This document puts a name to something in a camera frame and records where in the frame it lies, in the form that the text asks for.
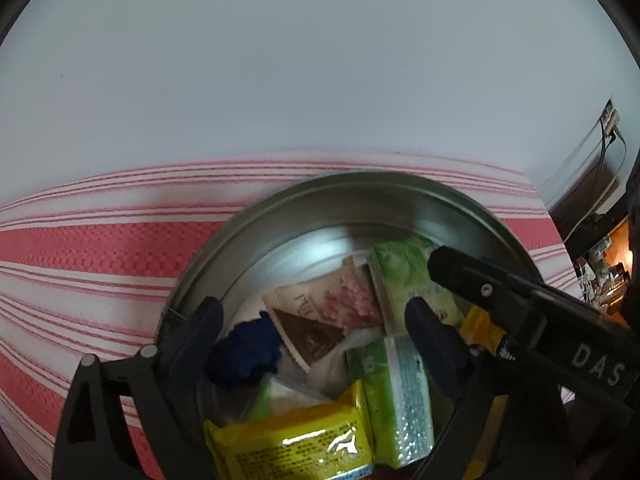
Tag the pink striped cloth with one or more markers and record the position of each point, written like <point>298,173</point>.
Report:
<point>100,260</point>

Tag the green dotted tissue pack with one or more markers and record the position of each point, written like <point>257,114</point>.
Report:
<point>395,400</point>

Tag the beige sachet with pink flowers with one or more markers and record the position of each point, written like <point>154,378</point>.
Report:
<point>320,300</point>

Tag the round metal cookie tin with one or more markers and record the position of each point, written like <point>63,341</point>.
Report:
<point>310,220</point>

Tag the yellow sponge with green scourer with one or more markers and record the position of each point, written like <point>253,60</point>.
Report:
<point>480,327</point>

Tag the clear plastic bag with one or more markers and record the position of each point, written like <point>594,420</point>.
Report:
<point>285,395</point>

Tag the dark blue cloth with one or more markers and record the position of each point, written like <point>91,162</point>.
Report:
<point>245,350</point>

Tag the yellow snack packet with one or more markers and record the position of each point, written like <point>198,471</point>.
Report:
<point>280,455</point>

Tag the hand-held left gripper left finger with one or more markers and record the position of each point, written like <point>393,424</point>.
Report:
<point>200,345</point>

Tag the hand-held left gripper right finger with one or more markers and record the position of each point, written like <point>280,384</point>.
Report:
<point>435,350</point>

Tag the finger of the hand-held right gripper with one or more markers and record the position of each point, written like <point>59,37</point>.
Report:
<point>475,280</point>

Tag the beige wall socket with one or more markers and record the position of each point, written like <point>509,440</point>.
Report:
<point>611,123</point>

